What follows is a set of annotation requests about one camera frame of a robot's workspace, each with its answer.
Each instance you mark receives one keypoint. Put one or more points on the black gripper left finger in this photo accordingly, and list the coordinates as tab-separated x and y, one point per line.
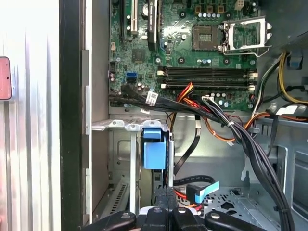
156	221

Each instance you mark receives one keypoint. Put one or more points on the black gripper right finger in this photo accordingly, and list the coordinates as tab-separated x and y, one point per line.
183	221

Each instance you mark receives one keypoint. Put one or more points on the hard disk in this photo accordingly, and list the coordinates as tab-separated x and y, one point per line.
154	156

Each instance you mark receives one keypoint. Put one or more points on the silver disk bay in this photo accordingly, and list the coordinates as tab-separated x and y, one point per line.
113	123

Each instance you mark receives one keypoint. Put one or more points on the RAM slot white clips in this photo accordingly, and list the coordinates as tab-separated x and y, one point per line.
221	86

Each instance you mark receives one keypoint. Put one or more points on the RAM slot black clips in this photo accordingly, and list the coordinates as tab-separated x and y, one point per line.
209	69
216	81

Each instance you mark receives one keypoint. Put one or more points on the black expansion slot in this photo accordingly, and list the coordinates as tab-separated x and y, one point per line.
122	19

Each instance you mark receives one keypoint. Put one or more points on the white expansion slot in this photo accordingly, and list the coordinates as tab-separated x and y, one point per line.
134	16

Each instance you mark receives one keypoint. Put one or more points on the silver drive cage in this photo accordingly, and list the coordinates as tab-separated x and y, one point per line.
298	168

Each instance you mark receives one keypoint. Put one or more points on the blue SATA port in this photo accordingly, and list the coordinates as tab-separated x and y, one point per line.
131	77

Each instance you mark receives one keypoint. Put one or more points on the black PC case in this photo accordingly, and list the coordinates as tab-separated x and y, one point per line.
71	96

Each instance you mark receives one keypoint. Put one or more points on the black chipset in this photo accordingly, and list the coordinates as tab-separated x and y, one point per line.
139	55

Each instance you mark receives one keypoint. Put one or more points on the green motherboard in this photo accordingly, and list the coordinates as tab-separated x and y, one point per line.
173	42

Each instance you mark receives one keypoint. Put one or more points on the CPU socket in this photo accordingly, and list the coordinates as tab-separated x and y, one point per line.
205	37

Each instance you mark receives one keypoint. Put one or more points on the black graphics card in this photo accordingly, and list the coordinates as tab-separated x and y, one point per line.
152	24

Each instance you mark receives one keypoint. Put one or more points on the metal socket cover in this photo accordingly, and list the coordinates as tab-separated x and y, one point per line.
262	31

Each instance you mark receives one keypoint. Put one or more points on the red rectangular plate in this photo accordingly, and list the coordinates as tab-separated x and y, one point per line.
4	77

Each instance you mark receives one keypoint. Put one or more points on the grey power supply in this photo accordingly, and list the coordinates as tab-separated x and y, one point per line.
284	19

